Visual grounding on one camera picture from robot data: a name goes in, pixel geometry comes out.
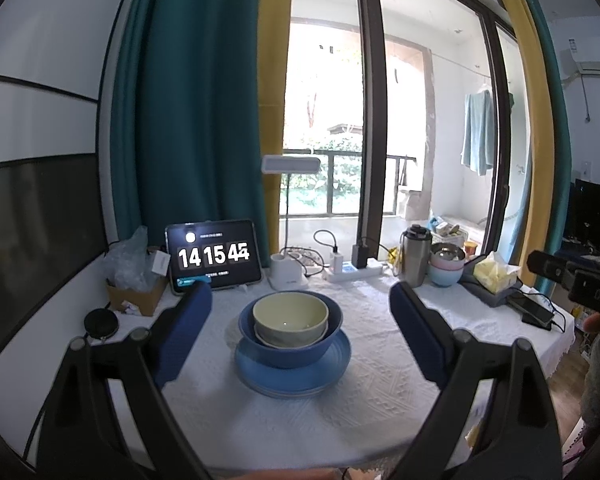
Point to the pale pink bowl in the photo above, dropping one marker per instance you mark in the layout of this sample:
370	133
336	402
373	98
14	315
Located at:
450	263

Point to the cream bowl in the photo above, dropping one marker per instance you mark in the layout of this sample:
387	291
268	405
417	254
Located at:
290	317

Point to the black round puck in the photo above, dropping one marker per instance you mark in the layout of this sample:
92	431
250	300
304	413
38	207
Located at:
100	322

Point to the dark sliding door frame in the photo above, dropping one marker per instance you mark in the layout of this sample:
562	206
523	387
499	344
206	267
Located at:
370	110

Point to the steel bowl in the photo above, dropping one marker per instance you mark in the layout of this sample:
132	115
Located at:
447	251

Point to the steel tumbler with black lid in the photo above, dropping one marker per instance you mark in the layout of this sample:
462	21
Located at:
415	255

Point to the teal curtain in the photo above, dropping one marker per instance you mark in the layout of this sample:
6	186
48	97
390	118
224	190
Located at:
190	110
552	135

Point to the tablet with clock display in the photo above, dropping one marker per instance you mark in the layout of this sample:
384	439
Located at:
212	260

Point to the white charger plug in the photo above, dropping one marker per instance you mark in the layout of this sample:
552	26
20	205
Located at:
336	261

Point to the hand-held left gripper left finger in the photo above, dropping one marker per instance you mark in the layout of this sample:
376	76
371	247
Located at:
187	330

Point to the blue plate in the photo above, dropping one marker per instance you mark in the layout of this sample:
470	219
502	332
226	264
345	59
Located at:
260	385

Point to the grey folded cloth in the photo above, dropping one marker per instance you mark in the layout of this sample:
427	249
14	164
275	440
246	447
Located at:
485	294

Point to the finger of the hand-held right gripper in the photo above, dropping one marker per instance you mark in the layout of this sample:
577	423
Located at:
545	265

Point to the small white box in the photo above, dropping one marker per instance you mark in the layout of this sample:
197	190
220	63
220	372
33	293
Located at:
159	262

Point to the cardboard box with plastic bag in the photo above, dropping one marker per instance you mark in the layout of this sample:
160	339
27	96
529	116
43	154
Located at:
127	260

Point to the balcony railing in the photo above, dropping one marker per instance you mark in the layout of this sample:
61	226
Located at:
350	157

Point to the yellow curtain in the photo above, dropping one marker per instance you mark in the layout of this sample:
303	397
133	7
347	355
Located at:
525	110
272	85

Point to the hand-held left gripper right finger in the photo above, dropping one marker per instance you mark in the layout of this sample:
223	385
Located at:
420	335

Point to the black television screen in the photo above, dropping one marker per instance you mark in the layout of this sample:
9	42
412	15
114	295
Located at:
587	217

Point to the yellow packet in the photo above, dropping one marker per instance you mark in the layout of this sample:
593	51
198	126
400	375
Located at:
393	257

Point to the white power strip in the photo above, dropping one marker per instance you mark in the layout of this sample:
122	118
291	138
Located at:
352	273

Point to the light blue bowl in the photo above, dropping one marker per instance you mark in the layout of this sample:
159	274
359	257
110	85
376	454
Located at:
445	276

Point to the white textured tablecloth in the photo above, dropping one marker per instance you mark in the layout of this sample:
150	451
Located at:
330	425

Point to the red and yellow can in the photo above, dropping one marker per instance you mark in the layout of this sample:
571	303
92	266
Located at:
470	247

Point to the person's right hand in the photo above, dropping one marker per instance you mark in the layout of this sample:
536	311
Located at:
592	322

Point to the yellow tissue pack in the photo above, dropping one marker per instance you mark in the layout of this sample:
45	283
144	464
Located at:
497	272

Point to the large blue bowl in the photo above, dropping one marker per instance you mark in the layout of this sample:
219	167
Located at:
290	357

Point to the black charger block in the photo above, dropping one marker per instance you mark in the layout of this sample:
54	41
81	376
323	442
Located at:
361	255

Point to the white plastic basket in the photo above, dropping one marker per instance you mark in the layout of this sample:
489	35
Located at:
455	234

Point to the white desk lamp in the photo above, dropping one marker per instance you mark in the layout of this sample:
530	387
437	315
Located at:
285	275

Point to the hanging light blue towel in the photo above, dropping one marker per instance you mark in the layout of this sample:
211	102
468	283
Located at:
477	130

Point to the black phone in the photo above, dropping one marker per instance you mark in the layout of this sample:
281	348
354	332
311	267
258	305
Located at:
532	310

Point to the small carton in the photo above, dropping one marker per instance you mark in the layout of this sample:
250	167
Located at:
437	224

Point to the white air conditioner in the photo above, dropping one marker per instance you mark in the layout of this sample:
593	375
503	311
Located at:
592	55

